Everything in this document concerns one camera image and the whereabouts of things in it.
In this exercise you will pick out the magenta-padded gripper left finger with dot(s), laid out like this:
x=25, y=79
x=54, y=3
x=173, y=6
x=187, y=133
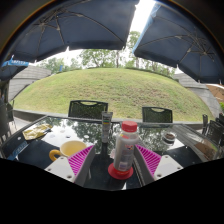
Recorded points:
x=60, y=166

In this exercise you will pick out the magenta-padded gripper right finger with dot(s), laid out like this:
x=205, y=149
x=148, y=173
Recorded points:
x=168, y=166

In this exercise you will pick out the clear red-capped drink bottle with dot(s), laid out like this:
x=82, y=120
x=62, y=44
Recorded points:
x=125, y=150

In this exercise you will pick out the yellow ceramic mug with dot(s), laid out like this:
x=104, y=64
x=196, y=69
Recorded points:
x=71, y=147

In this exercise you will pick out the small round ashtray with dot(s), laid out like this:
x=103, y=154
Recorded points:
x=169, y=136

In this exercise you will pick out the yellow foil packet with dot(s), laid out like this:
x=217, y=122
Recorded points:
x=35, y=131

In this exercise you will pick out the dark mesh-back patio chair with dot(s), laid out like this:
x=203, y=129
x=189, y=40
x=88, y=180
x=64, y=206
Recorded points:
x=87, y=110
x=157, y=116

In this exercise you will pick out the flat round red coaster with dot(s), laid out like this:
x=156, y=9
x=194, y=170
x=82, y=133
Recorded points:
x=115, y=174

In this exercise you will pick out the dark wicker chair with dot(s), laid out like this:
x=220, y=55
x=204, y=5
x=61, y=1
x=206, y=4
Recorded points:
x=215, y=130

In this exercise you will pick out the grey squeeze tube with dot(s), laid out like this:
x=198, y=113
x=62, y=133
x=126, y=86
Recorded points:
x=106, y=126

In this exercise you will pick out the grey wooden shed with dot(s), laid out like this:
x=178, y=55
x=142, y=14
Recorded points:
x=196, y=91
x=28, y=81

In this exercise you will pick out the navy umbrella with blue band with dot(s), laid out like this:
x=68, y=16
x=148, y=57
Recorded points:
x=11, y=68

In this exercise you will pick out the large navy patio umbrella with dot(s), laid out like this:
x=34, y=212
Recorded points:
x=76, y=30

